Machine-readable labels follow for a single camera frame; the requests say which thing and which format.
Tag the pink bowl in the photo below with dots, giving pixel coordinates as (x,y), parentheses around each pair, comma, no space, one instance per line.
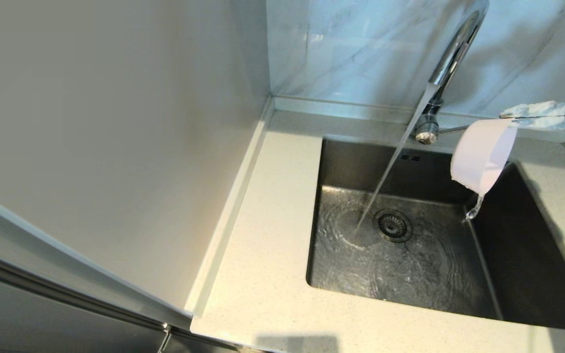
(481,157)

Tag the chrome gooseneck faucet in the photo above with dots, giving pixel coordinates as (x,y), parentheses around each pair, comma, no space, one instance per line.
(454,49)

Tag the stainless steel sink basin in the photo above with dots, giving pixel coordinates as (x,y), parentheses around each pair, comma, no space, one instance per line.
(410,279)

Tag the round metal drain strainer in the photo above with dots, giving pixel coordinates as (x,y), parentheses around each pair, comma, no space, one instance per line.
(393,226)

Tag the white cabinet side panel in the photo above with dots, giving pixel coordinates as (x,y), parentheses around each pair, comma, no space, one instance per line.
(115,147)

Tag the grey steel appliance front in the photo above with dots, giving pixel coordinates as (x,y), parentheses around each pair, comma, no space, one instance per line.
(17,318)

